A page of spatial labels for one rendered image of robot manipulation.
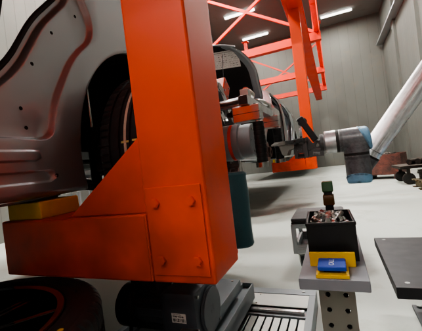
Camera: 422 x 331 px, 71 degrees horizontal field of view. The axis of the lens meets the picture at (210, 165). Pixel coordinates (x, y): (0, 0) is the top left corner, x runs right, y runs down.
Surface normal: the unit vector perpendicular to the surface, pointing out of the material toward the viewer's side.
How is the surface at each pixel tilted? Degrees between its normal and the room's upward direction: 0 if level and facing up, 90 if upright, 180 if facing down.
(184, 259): 90
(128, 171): 90
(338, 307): 90
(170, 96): 90
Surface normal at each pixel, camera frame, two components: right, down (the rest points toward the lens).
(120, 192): -0.38, 0.05
